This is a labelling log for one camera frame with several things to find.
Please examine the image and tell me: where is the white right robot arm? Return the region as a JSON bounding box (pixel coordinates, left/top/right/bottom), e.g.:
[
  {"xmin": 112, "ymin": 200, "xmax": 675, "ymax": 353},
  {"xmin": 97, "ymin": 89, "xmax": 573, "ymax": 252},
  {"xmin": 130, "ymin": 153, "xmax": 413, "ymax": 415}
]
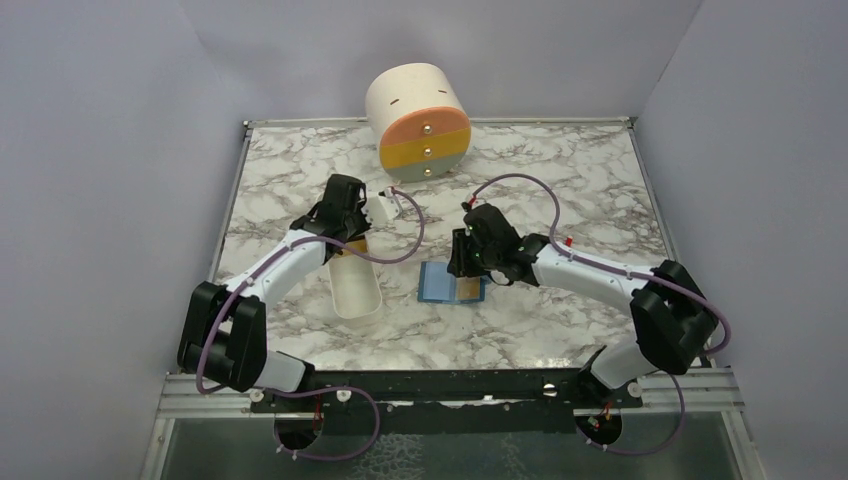
[{"xmin": 447, "ymin": 204, "xmax": 720, "ymax": 407}]

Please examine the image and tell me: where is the round three-drawer mini cabinet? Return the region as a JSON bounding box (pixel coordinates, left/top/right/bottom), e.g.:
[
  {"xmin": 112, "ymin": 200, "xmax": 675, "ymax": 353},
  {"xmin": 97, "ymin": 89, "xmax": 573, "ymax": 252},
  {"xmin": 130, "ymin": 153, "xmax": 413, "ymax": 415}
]
[{"xmin": 365, "ymin": 63, "xmax": 472, "ymax": 183}]

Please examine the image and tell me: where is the gold card in tray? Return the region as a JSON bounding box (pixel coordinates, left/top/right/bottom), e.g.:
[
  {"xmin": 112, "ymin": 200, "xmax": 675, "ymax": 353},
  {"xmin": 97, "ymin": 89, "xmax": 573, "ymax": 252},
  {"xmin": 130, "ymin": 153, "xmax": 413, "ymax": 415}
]
[{"xmin": 343, "ymin": 238, "xmax": 368, "ymax": 256}]

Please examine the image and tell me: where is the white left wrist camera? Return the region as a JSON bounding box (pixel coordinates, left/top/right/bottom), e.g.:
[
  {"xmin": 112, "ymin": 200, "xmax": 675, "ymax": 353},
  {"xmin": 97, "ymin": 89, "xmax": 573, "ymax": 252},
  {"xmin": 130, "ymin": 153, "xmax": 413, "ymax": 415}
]
[{"xmin": 362, "ymin": 189, "xmax": 403, "ymax": 227}]

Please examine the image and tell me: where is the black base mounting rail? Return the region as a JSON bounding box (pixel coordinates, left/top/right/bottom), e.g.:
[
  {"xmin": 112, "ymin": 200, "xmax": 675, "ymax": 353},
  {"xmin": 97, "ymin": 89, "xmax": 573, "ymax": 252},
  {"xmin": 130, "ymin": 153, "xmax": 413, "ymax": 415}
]
[{"xmin": 250, "ymin": 368, "xmax": 643, "ymax": 435}]

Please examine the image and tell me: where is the long white card tray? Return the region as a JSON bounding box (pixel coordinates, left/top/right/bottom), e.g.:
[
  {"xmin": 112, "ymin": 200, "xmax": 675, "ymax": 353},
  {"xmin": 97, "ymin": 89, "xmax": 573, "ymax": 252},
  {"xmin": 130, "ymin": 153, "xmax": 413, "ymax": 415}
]
[{"xmin": 327, "ymin": 249, "xmax": 382, "ymax": 320}]

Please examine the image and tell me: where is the gold credit card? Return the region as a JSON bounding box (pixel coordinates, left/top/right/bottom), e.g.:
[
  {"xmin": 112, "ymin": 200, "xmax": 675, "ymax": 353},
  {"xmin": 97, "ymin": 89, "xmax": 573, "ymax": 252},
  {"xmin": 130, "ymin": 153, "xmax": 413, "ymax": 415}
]
[{"xmin": 455, "ymin": 277, "xmax": 485, "ymax": 302}]

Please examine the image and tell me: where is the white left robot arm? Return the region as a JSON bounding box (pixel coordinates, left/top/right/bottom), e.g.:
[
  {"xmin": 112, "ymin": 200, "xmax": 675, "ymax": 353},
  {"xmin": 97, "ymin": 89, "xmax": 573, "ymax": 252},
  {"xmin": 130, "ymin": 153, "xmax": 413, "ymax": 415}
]
[{"xmin": 177, "ymin": 174, "xmax": 370, "ymax": 411}]

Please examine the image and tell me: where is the blue leather card holder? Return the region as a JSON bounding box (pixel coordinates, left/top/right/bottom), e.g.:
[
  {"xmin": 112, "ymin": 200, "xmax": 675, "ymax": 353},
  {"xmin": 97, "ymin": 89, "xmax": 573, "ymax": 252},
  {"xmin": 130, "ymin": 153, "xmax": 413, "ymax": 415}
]
[{"xmin": 417, "ymin": 261, "xmax": 487, "ymax": 305}]

